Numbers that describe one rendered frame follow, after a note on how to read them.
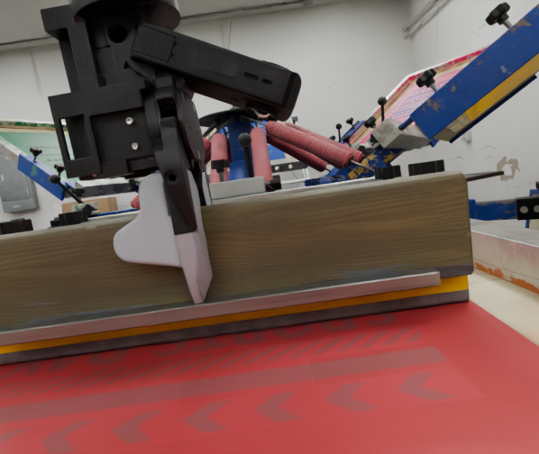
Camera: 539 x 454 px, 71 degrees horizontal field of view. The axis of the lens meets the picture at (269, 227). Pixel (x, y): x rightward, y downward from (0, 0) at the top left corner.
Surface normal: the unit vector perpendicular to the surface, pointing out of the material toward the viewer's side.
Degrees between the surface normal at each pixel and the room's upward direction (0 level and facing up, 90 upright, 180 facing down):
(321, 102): 90
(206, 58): 88
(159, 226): 83
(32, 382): 0
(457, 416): 0
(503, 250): 90
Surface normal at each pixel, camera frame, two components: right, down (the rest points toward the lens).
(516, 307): -0.14, -0.98
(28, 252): 0.00, 0.13
